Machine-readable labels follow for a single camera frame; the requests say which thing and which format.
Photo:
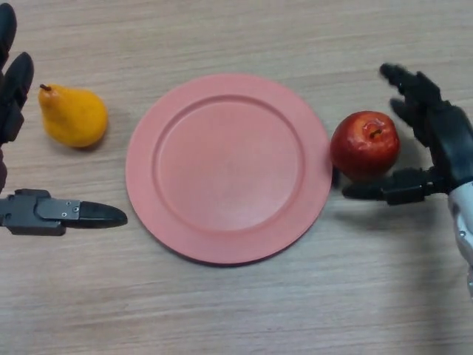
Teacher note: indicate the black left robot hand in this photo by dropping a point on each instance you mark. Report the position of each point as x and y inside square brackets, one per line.
[96, 216]

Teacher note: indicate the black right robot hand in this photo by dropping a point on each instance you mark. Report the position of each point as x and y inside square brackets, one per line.
[452, 140]

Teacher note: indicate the red apple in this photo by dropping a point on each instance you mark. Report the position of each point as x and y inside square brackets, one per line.
[362, 151]

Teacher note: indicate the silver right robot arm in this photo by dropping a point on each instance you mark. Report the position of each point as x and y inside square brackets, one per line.
[463, 222]

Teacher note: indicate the pink round plate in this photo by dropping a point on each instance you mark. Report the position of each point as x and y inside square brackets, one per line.
[229, 170]

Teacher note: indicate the yellow pear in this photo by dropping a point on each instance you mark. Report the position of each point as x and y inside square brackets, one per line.
[75, 120]

